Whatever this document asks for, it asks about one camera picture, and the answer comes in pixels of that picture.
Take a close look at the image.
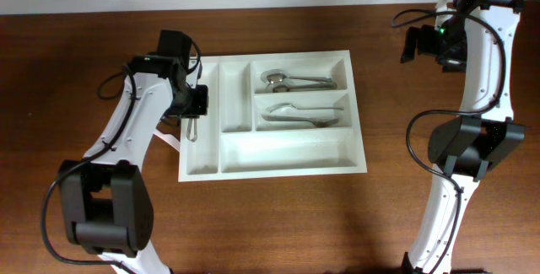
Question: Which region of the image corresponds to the steel fork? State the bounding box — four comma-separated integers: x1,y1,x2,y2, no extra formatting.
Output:
266,103,344,113
262,115,340,128

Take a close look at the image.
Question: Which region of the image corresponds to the steel tablespoon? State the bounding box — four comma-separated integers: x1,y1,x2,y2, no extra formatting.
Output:
260,69,332,83
263,82,338,93

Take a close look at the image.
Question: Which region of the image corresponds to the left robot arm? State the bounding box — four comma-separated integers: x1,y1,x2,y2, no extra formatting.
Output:
46,30,208,273

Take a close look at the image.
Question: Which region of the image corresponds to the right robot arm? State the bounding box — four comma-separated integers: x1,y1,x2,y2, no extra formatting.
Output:
400,0,526,274

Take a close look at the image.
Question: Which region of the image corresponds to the pink plastic knife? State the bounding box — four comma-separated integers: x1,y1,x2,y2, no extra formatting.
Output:
154,130,181,152

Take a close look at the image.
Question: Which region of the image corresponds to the white plastic cutlery tray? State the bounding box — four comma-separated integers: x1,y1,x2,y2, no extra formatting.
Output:
178,51,367,182

